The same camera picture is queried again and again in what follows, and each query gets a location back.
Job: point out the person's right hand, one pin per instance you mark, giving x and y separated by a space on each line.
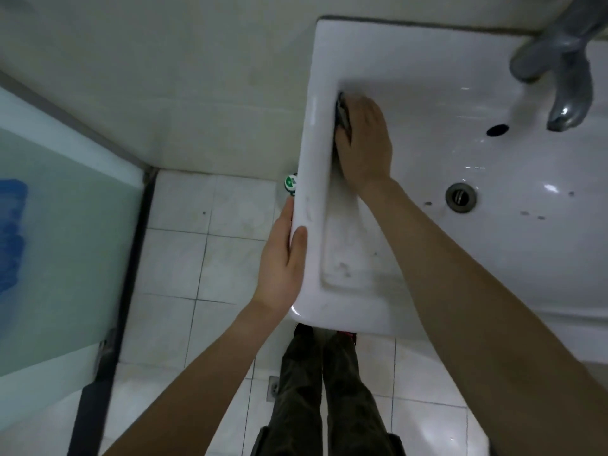
365 147

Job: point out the person's left hand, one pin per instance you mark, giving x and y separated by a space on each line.
280 270

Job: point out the person's left thumb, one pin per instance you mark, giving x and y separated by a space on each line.
299 246

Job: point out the person's right fingers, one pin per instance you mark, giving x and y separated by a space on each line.
363 113

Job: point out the dark scrubbing pad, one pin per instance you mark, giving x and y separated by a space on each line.
342 117

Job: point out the white ceramic sink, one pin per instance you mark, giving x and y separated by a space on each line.
475 113

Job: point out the person's left forearm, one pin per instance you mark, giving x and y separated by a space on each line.
199 384

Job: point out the person's right forearm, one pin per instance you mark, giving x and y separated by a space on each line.
484 337

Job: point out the green and white bottle cap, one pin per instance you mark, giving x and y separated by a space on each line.
290 183

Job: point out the red shoe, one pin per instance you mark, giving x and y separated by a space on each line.
346 333

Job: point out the metal sink drain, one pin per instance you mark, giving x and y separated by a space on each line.
460 197

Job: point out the metal floor drain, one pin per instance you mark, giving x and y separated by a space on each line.
273 389

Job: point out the person's left leg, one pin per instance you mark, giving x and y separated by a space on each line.
294 394

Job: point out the person's leg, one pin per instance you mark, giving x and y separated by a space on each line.
294 394
354 398

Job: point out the person's right leg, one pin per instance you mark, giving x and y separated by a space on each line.
354 398

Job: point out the chrome faucet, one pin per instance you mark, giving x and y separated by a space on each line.
566 85

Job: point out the frosted glass door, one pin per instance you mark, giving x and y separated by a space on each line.
71 261

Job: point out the blue object behind glass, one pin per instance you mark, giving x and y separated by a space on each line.
12 232

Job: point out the black door frame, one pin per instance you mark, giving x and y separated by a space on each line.
118 318

